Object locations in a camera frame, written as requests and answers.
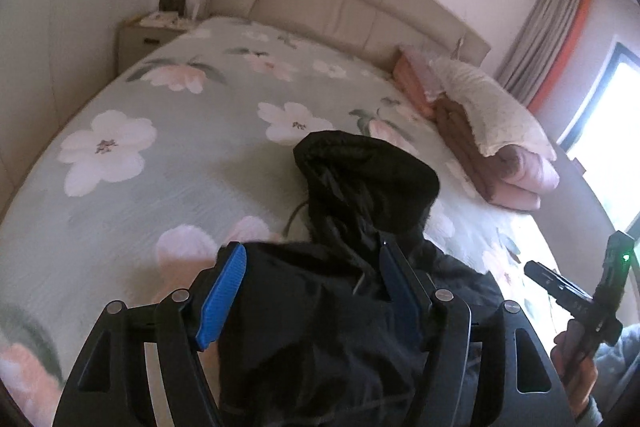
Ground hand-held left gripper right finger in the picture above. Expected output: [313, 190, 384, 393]
[377, 237, 569, 427]

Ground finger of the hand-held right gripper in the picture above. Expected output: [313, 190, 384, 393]
[523, 260, 597, 314]

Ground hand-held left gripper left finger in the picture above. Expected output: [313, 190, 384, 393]
[52, 241, 248, 427]

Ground black jacket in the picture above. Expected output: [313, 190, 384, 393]
[217, 130, 507, 427]

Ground person's right forearm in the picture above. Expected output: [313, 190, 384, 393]
[575, 321, 640, 427]

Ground person's right hand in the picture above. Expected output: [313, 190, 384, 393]
[551, 331, 600, 420]

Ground light pink folded blanket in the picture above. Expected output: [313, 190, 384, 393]
[486, 146, 561, 210]

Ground bed with floral sheet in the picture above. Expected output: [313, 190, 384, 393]
[0, 16, 617, 427]

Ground window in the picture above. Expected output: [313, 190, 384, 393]
[556, 41, 640, 240]

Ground brown folded blanket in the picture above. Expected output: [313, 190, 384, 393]
[432, 97, 507, 204]

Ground white textured pillow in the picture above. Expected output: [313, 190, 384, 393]
[429, 57, 559, 160]

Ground pink folded quilt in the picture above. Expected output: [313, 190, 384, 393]
[392, 45, 447, 118]

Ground orange curtain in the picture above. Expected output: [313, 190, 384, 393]
[526, 0, 597, 114]

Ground grey curtain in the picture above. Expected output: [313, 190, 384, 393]
[497, 0, 588, 96]

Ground beige nightstand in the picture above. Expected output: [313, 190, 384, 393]
[117, 9, 202, 76]

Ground white papers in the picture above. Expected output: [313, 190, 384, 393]
[139, 10, 177, 28]

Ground brown cord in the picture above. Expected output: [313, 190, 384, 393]
[284, 201, 312, 239]

